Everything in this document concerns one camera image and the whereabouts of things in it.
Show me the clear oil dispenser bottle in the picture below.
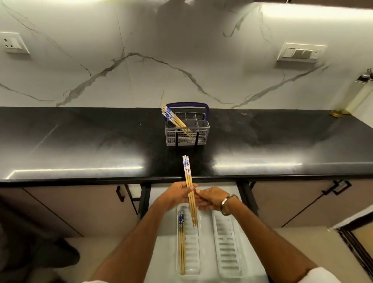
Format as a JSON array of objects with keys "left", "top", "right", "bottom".
[{"left": 329, "top": 68, "right": 373, "bottom": 119}]

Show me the white wall socket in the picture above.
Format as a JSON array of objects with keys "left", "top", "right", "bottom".
[{"left": 0, "top": 31, "right": 30, "bottom": 55}]

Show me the dark wooden door frame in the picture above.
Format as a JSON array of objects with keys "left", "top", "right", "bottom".
[{"left": 335, "top": 211, "right": 373, "bottom": 281}]

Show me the white pull-out drawer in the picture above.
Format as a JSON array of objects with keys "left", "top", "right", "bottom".
[{"left": 143, "top": 182, "right": 270, "bottom": 283}]

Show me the person's white sleeve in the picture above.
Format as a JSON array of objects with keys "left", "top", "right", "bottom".
[{"left": 294, "top": 266, "right": 346, "bottom": 283}]

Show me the grey cutlery basket blue handle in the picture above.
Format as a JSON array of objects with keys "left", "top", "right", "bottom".
[{"left": 164, "top": 102, "right": 210, "bottom": 146}]

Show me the person's dark trouser leg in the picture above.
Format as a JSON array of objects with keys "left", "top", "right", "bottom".
[{"left": 0, "top": 197, "right": 81, "bottom": 283}]

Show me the silver wrist bangle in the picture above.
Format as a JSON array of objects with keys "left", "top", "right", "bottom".
[{"left": 220, "top": 194, "right": 239, "bottom": 216}]

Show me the person's right hand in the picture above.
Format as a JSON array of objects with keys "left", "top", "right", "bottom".
[{"left": 195, "top": 187, "right": 231, "bottom": 212}]

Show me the beige cabinet door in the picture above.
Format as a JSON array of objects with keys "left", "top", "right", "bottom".
[
  {"left": 251, "top": 179, "right": 373, "bottom": 228},
  {"left": 23, "top": 184, "right": 140, "bottom": 238}
]

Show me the white slotted cutlery tray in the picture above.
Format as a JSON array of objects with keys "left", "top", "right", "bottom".
[
  {"left": 176, "top": 205, "right": 201, "bottom": 276},
  {"left": 212, "top": 211, "right": 243, "bottom": 278}
]

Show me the person's left hand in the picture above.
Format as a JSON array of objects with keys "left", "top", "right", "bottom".
[{"left": 157, "top": 182, "right": 202, "bottom": 216}]

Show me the blue-patterned wooden chopstick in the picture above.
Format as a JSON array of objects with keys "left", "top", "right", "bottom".
[
  {"left": 161, "top": 107, "right": 193, "bottom": 138},
  {"left": 164, "top": 105, "right": 194, "bottom": 137},
  {"left": 182, "top": 155, "right": 196, "bottom": 228},
  {"left": 181, "top": 211, "right": 186, "bottom": 275},
  {"left": 163, "top": 106, "right": 194, "bottom": 137},
  {"left": 186, "top": 156, "right": 199, "bottom": 228},
  {"left": 177, "top": 212, "right": 183, "bottom": 276},
  {"left": 166, "top": 104, "right": 195, "bottom": 136}
]

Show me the person's right forearm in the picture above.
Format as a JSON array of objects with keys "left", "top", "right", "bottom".
[{"left": 226, "top": 198, "right": 319, "bottom": 283}]

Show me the white wall switch panel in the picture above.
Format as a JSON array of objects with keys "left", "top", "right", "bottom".
[{"left": 276, "top": 42, "right": 328, "bottom": 64}]

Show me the person's left forearm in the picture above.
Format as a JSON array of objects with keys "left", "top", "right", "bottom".
[{"left": 89, "top": 200, "right": 176, "bottom": 283}]

